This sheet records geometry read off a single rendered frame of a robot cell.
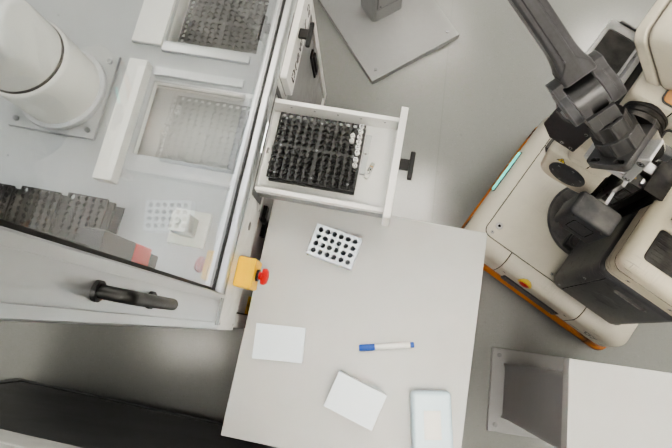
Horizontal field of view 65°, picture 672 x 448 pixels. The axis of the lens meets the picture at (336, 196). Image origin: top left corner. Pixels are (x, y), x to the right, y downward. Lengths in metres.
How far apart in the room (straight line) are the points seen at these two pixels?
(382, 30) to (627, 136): 1.59
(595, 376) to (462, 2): 1.76
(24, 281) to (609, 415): 1.31
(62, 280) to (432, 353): 0.98
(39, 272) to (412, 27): 2.13
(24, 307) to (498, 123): 2.08
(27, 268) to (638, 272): 1.33
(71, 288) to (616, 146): 0.91
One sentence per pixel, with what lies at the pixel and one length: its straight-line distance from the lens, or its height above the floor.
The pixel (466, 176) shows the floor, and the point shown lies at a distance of 2.29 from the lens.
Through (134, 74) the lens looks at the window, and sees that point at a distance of 0.73.
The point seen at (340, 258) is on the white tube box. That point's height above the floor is 0.78.
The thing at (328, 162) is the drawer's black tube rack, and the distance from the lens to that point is 1.32.
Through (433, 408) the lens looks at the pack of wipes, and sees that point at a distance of 1.37.
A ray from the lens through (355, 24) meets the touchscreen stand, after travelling 2.52.
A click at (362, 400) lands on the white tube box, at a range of 1.35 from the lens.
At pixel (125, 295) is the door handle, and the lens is 0.68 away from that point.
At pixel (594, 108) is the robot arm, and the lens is 1.07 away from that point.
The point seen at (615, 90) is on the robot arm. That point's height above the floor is 1.28.
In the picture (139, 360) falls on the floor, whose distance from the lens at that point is 2.33.
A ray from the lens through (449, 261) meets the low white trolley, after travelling 1.42.
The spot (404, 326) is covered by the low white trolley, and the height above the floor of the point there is 0.76.
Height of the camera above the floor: 2.15
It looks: 75 degrees down
